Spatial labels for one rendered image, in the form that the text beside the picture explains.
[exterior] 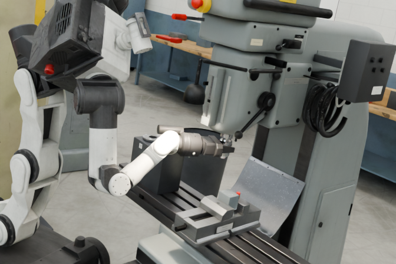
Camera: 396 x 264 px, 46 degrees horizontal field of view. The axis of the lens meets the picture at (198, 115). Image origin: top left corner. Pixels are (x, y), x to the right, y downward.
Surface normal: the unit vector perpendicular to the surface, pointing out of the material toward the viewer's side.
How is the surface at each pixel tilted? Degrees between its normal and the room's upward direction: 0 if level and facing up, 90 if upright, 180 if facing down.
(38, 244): 0
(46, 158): 81
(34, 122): 114
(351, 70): 90
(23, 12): 90
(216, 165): 94
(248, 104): 90
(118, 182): 75
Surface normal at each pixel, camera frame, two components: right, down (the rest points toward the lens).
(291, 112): 0.65, 0.30
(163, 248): 0.16, -0.95
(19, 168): -0.51, 0.15
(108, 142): 0.64, 0.06
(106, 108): 0.43, 0.06
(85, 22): 0.81, -0.26
